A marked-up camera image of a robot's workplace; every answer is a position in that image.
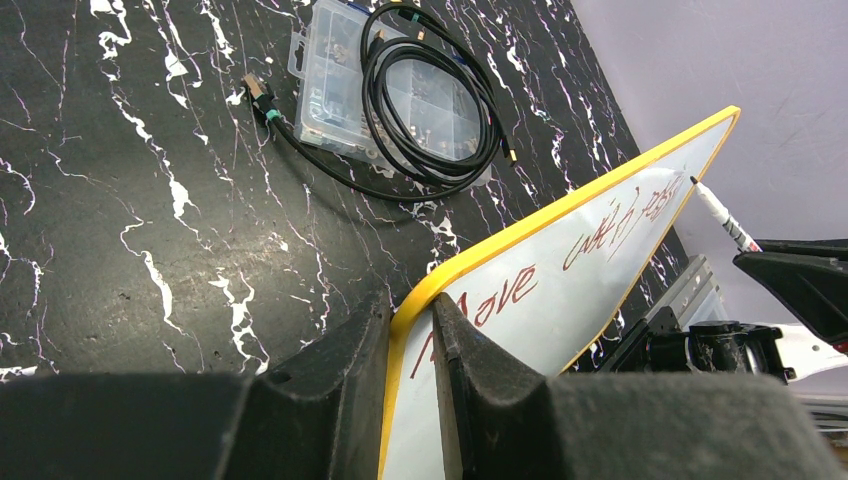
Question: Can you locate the clear plastic screw box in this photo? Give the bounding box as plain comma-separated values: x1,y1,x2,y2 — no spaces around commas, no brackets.
286,0,493,187

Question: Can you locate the black coiled cable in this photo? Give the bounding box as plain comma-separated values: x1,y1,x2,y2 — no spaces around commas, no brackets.
241,1,519,203

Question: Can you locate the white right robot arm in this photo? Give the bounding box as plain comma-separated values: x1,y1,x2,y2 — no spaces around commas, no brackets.
596,239,847,383

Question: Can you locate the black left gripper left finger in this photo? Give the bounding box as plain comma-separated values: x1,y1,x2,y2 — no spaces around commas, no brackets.
1,293,391,479

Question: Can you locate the white whiteboard marker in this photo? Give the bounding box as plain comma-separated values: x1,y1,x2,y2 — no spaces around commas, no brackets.
690,176,762,252

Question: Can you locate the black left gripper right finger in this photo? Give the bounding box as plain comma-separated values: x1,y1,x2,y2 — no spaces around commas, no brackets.
431,293,845,479

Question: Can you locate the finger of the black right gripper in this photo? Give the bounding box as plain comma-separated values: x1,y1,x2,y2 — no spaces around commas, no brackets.
733,252,847,345
757,239,847,260

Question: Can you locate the yellow framed whiteboard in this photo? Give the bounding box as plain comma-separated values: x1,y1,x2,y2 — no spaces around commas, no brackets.
378,106,740,479

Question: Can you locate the aluminium frame rail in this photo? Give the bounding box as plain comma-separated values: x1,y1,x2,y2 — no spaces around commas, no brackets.
644,255,729,331

